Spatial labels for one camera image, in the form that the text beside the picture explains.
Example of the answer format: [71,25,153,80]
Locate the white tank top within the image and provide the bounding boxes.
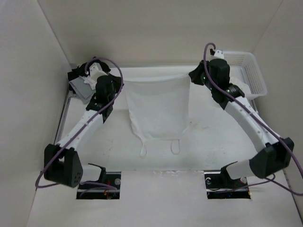
[124,74,190,157]

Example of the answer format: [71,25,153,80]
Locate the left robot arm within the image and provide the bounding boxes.
[42,74,123,189]

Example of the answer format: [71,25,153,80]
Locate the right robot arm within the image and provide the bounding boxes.
[189,59,294,187]

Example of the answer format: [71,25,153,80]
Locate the white tank tops in basket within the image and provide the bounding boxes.
[230,76,251,96]

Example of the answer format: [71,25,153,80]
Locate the grey folded tank top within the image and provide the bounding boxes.
[69,77,96,105]

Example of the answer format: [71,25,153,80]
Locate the black folded tank top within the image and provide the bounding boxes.
[67,60,111,81]

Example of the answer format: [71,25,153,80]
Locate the white plastic basket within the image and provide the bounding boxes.
[224,51,267,100]

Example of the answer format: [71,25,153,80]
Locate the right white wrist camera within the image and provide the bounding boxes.
[210,49,225,60]

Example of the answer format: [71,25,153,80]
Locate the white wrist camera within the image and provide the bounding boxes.
[210,49,225,60]
[89,62,107,81]

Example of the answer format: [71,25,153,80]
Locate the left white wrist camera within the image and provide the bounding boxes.
[89,62,107,81]

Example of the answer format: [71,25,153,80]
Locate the metal table frame rail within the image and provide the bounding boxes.
[46,63,79,171]

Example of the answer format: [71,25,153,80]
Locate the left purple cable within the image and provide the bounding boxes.
[35,56,125,190]

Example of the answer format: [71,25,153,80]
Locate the purple cable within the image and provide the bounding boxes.
[35,56,125,190]
[203,43,303,196]

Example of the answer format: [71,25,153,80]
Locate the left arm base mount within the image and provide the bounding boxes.
[76,163,122,200]

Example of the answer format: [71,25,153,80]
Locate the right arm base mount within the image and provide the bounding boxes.
[204,166,250,199]

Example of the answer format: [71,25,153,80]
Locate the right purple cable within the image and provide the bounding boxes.
[203,43,303,196]

